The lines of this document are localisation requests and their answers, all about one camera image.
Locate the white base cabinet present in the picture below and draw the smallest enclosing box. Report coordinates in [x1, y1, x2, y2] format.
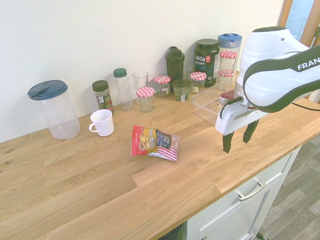
[186, 146, 302, 240]

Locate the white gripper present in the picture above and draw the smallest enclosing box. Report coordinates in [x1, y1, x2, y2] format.
[214, 100, 267, 155]

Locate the tall jar red checkered lid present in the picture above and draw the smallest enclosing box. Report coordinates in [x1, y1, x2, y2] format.
[219, 50, 238, 73]

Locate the glass jar red checkered lid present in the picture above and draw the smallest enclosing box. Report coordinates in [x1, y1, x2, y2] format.
[189, 71, 207, 95]
[135, 87, 156, 113]
[216, 69, 236, 91]
[153, 74, 172, 98]

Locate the clear bottle with green lid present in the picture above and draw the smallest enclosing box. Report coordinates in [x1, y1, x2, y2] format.
[112, 68, 134, 111]

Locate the clear rectangular plastic container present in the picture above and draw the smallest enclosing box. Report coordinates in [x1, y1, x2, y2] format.
[191, 84, 237, 125]

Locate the white ribbed mug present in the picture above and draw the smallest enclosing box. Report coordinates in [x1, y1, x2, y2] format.
[88, 109, 115, 137]

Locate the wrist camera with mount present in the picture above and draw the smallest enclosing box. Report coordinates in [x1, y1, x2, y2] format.
[219, 90, 239, 107]

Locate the red striped BBQ chip bag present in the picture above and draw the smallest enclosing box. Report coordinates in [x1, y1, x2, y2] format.
[130, 124, 182, 163]

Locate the clear drinking glass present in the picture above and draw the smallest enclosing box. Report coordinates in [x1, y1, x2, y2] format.
[132, 71, 150, 98]

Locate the dark green shaker bottle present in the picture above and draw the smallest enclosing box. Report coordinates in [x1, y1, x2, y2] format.
[165, 46, 186, 87]

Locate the frosted pitcher with blue lid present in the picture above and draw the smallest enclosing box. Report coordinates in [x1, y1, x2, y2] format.
[217, 33, 243, 76]

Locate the spice jar with dark lid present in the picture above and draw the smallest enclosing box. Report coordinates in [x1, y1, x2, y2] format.
[91, 79, 115, 114]

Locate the clear pitcher with navy lid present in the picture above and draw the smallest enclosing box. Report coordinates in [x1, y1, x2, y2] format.
[27, 79, 81, 140]

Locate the dark green Vega protein tub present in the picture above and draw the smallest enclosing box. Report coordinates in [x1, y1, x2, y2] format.
[194, 38, 221, 88]

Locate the wooden door frame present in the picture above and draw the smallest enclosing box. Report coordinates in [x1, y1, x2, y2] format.
[278, 0, 320, 48]

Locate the brushed metal drawer handle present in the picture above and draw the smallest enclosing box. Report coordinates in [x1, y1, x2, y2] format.
[236, 181, 267, 202]

